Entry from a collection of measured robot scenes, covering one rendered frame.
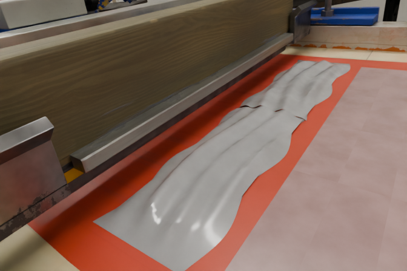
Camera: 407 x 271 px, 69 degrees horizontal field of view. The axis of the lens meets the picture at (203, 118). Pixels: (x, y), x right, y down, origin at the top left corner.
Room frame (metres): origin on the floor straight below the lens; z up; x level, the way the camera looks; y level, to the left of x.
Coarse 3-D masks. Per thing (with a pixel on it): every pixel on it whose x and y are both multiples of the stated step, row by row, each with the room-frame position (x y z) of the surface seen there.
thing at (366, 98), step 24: (264, 72) 0.39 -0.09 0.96; (360, 72) 0.34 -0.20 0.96; (384, 72) 0.34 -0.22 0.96; (216, 96) 0.32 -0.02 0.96; (240, 96) 0.31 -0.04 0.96; (336, 96) 0.28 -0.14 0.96; (360, 96) 0.28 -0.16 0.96; (384, 96) 0.27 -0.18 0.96; (312, 120) 0.24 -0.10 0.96; (336, 120) 0.23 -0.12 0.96; (360, 120) 0.23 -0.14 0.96; (384, 120) 0.22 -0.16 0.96
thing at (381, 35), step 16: (320, 32) 0.48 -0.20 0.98; (336, 32) 0.46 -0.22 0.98; (352, 32) 0.45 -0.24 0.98; (368, 32) 0.43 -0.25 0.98; (384, 32) 0.42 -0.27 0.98; (400, 32) 0.41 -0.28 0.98; (352, 48) 0.45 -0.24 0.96; (368, 48) 0.43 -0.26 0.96; (384, 48) 0.42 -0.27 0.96; (400, 48) 0.41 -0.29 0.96
